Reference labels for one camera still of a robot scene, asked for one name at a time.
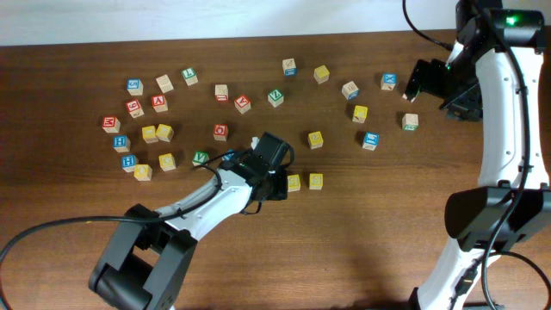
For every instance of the blue h block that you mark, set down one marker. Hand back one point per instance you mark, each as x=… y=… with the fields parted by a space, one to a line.
x=129 y=162
x=121 y=143

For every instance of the yellow C letter block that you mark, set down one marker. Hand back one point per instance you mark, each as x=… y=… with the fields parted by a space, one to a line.
x=167 y=162

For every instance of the red I letter block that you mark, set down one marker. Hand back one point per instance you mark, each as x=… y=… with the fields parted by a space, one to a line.
x=221 y=92

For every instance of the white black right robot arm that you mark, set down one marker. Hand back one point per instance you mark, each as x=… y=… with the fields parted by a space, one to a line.
x=491 y=75

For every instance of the green L letter block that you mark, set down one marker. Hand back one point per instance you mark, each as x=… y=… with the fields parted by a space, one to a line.
x=190 y=76

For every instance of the blue P letter block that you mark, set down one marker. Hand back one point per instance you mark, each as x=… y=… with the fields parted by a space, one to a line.
x=228 y=155

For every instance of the yellow block top right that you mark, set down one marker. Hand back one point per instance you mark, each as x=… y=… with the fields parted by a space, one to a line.
x=321 y=74

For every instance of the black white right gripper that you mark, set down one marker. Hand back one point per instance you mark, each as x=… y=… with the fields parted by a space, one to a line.
x=423 y=77

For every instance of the plain wooden block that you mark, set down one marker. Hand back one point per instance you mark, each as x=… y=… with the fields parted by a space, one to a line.
x=164 y=83

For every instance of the blue E letter block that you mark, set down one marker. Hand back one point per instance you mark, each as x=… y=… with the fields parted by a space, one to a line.
x=370 y=141

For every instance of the red M letter block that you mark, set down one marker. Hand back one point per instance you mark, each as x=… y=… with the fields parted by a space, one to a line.
x=111 y=124

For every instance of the red A letter block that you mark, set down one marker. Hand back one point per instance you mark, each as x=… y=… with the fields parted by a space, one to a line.
x=159 y=103

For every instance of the red O letter block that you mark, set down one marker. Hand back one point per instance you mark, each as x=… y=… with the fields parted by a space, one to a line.
x=220 y=132

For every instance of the yellow S letter block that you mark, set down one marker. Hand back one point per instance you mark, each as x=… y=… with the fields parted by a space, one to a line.
x=294 y=183

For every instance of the blue H block lower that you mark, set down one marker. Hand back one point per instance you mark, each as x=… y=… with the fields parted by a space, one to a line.
x=129 y=162

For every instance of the blue side wooden block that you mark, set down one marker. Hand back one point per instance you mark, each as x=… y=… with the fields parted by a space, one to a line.
x=289 y=67

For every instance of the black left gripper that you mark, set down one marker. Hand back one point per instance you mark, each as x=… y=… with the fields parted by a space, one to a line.
x=281 y=191

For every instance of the red A block tilted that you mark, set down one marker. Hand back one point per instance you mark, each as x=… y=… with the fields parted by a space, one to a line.
x=242 y=104

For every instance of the green side wooden block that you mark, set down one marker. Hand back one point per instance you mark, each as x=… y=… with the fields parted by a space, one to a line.
x=410 y=122

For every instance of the blue H block upper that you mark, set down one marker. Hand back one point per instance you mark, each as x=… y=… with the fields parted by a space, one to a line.
x=121 y=143

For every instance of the yellow G letter block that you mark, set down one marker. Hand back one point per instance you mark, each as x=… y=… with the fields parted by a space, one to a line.
x=164 y=132

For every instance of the yellow E letter block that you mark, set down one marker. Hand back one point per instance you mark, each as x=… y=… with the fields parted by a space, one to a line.
x=315 y=140

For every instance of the blue X letter block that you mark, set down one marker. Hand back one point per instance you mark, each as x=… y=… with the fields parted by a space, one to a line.
x=388 y=81

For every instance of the yellow block middle right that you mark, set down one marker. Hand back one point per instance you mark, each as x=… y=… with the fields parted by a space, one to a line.
x=360 y=114

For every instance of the yellow O letter block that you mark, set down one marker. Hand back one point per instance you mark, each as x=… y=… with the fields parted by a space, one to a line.
x=143 y=172

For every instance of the blue side block right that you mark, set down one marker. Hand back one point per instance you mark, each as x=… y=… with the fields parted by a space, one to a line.
x=350 y=90

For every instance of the blue S letter block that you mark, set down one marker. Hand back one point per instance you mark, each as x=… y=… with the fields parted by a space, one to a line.
x=135 y=87

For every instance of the yellow block left pair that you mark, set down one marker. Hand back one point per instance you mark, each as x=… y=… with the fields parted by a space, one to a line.
x=149 y=134

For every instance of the green V letter block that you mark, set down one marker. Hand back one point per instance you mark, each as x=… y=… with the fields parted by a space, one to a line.
x=200 y=158

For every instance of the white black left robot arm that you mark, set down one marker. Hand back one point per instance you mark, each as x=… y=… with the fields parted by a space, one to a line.
x=148 y=256

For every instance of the red 6 letter block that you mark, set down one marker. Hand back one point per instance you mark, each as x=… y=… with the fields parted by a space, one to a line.
x=134 y=108

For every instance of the green Z letter block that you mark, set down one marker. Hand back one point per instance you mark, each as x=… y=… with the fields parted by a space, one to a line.
x=275 y=98

